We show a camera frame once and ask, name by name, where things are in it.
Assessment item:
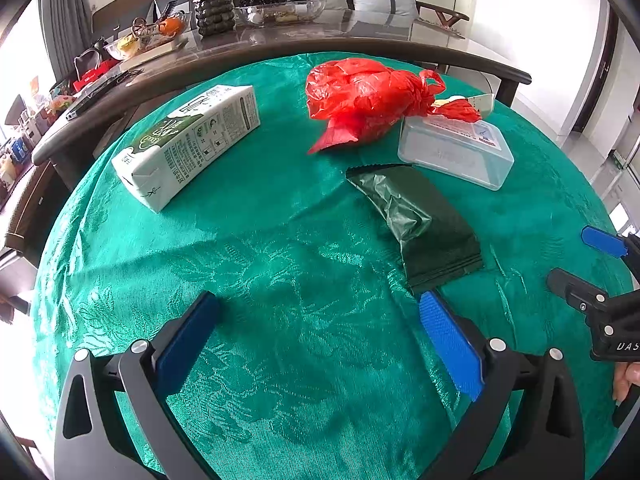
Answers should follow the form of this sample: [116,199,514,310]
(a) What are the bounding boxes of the dark green snack wrapper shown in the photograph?
[345,162,485,297]

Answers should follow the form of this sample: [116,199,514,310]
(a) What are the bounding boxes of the dark handbag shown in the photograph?
[75,37,109,78]

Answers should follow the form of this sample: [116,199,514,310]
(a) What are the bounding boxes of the white green milk carton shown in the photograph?
[111,85,261,213]

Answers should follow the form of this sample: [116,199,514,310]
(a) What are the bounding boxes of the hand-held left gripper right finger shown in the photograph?
[419,290,586,480]

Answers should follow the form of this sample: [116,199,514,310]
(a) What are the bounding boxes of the glass fruit tray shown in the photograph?
[234,0,327,27]

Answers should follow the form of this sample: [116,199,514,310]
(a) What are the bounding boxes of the person's right hand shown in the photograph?
[612,360,640,404]

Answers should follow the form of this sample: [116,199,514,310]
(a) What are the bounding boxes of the dark ribbed vase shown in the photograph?
[192,0,236,37]

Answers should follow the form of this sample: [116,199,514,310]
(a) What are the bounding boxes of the black smartphone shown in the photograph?
[66,77,119,121]

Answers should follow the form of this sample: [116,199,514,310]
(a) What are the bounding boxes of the glass fruit bowl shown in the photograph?
[103,12,193,61]

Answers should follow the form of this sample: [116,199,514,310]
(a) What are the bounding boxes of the grey curtain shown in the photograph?
[40,0,92,81]

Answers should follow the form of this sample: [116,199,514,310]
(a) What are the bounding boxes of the green patterned tablecloth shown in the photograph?
[30,52,636,480]

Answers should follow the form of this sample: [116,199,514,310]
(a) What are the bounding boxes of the pale book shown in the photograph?
[120,37,190,69]

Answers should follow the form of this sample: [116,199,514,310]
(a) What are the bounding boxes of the dark wooden door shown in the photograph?
[570,25,621,134]

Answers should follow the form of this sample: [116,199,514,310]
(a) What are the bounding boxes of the clear plastic box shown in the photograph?
[397,114,516,191]

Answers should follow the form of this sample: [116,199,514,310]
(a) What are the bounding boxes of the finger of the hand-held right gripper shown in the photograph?
[546,267,610,318]
[581,226,640,262]

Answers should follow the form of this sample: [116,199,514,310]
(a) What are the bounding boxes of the side bench with clutter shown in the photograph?
[0,75,76,191]

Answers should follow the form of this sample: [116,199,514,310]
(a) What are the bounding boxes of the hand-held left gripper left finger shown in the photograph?
[52,290,221,480]

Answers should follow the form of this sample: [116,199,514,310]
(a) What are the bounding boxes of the white paper slip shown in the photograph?
[434,94,496,117]

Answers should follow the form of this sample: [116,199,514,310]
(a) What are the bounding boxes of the dark wooden coffee table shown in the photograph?
[31,5,533,186]

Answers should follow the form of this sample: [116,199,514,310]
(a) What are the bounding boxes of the red gift box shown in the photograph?
[74,60,121,94]

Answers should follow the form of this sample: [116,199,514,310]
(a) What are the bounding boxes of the red plastic bag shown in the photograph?
[305,58,484,155]

